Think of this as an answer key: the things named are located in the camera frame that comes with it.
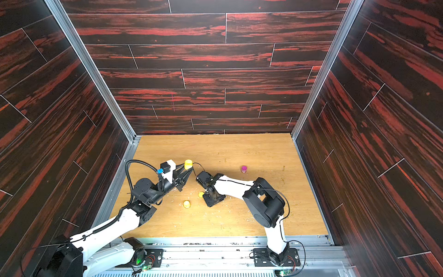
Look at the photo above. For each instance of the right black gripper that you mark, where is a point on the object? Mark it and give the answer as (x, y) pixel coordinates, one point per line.
(213, 187)

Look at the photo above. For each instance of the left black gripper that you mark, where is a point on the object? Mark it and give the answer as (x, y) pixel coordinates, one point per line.
(177, 181)

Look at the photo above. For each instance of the yellow paint jar front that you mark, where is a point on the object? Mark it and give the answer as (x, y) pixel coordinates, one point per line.
(188, 164)

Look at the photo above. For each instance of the yellow paint jar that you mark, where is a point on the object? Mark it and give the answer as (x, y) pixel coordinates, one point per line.
(188, 164)
(187, 204)

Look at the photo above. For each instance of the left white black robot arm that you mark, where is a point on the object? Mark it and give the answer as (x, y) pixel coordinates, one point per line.
(82, 255)

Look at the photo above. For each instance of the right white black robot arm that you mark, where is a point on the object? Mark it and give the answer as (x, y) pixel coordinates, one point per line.
(265, 204)

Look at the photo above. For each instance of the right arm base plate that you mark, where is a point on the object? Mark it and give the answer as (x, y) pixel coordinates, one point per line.
(264, 257)

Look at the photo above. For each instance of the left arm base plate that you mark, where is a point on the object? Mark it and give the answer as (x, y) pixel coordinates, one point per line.
(145, 259)

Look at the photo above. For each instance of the left aluminium corner post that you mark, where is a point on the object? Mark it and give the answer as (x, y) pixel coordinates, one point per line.
(57, 10)

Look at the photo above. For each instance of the aluminium corner post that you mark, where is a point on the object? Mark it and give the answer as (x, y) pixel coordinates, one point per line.
(337, 43)
(57, 10)

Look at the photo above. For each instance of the right aluminium corner post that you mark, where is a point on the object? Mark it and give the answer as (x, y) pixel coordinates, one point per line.
(337, 43)

